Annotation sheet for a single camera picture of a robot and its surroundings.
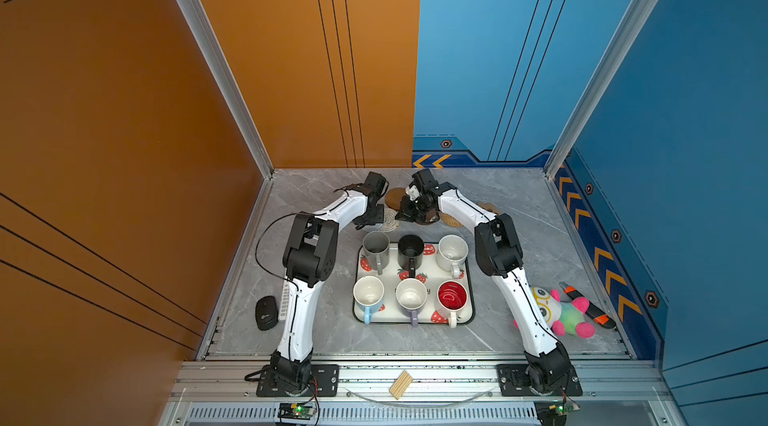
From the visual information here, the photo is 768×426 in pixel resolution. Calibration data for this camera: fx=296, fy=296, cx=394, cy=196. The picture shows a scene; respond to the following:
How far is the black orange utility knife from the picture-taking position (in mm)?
827

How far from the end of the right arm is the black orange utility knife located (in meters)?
0.48

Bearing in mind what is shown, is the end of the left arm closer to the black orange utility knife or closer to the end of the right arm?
the end of the right arm

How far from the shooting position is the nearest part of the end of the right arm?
2.83 ft
